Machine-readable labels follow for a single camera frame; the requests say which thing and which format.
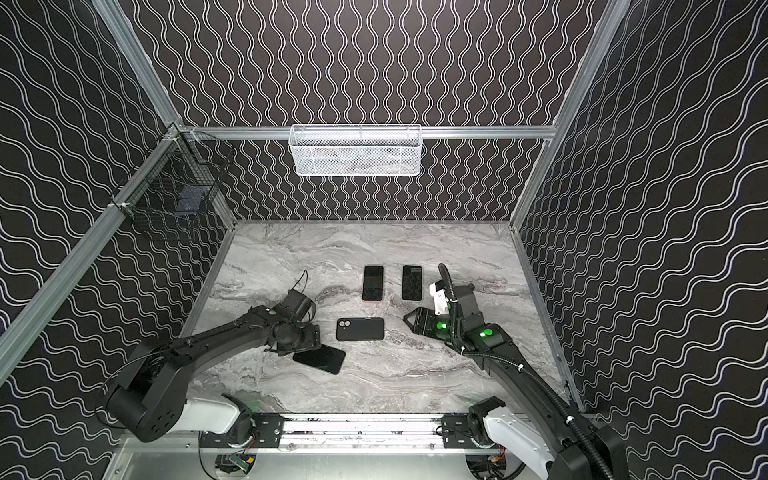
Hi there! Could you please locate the black phone blue edge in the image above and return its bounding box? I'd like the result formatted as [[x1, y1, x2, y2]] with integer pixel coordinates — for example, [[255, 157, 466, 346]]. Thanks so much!
[[292, 345, 346, 375]]

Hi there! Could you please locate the light blue phone case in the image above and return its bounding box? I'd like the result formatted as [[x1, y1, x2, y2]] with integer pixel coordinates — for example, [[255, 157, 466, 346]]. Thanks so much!
[[401, 264, 425, 302]]

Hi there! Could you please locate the black phone purple edge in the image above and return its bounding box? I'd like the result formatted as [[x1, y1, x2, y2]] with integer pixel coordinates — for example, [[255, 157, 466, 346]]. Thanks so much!
[[362, 265, 385, 302]]

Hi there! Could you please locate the black phone case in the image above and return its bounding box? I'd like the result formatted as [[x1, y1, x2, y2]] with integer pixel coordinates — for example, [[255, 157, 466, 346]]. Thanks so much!
[[336, 317, 385, 342]]

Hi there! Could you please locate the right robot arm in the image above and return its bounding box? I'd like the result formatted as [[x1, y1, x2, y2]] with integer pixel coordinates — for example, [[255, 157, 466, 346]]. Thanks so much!
[[403, 282, 629, 479]]

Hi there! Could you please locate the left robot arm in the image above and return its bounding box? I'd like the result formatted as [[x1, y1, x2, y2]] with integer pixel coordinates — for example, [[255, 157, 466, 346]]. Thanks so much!
[[100, 289, 321, 446]]

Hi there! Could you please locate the aluminium back crossbar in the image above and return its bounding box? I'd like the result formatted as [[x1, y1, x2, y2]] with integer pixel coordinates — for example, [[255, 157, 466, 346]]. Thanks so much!
[[182, 125, 556, 141]]

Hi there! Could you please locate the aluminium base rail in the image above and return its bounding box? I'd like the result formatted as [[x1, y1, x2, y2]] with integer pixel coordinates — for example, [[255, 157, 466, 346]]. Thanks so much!
[[119, 410, 607, 457]]

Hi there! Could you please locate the black wire mesh basket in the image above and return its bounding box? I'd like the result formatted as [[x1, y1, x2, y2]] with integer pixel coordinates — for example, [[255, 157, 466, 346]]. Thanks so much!
[[119, 131, 235, 243]]

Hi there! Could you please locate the white wire mesh basket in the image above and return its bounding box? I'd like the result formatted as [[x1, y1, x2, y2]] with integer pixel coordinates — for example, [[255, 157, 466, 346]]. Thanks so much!
[[288, 137, 424, 177]]

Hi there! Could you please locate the aluminium left side rail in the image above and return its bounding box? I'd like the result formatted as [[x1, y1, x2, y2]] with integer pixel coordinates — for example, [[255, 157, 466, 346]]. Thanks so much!
[[0, 128, 181, 385]]

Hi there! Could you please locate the aluminium corner post right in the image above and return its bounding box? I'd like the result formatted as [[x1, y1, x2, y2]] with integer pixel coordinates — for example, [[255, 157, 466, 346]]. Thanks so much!
[[510, 0, 631, 232]]

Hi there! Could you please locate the aluminium corner post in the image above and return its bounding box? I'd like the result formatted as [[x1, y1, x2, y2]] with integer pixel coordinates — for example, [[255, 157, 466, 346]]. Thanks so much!
[[93, 0, 183, 126], [510, 0, 631, 232]]

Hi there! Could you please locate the aluminium corner post left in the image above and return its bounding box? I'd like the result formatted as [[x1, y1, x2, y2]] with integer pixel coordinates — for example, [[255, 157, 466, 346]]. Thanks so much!
[[93, 0, 183, 126]]

